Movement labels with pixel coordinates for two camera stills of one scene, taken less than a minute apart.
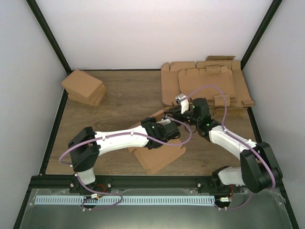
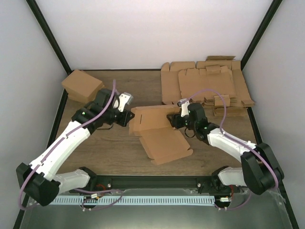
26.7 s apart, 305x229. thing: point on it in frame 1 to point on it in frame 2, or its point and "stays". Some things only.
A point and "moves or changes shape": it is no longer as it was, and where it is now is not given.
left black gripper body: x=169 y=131 to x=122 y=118
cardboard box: x=153 y=161 moves or changes shape
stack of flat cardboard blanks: x=219 y=79 stays
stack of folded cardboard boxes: x=82 y=87 stays
